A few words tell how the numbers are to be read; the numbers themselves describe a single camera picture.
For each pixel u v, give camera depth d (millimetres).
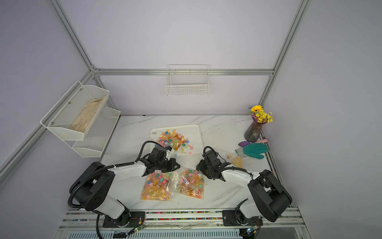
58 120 677
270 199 429
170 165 789
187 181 838
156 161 721
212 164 689
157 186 838
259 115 881
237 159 933
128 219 708
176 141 1039
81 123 752
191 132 1112
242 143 1037
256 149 988
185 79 947
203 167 800
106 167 490
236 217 659
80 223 732
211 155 715
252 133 981
